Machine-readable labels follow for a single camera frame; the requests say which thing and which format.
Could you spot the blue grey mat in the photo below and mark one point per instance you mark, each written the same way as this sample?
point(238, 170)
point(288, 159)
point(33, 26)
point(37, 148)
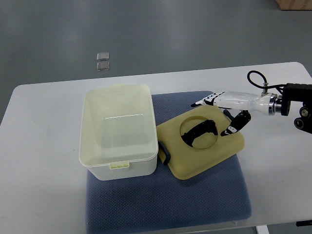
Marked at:
point(161, 201)

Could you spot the wooden crate corner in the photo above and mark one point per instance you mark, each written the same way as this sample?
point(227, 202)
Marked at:
point(294, 4)

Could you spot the yellow box lid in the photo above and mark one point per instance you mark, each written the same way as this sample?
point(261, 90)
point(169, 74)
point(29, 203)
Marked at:
point(191, 143)

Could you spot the white table leg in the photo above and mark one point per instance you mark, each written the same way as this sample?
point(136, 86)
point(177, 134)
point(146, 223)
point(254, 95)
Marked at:
point(263, 229)

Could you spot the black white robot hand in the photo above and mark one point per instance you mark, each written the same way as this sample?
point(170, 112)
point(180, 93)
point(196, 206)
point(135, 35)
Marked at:
point(268, 104)

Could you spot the upper floor metal plate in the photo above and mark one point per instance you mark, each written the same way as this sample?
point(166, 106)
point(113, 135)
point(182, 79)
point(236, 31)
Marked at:
point(102, 56)

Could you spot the white storage box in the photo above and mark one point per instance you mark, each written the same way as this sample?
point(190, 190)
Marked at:
point(118, 132)

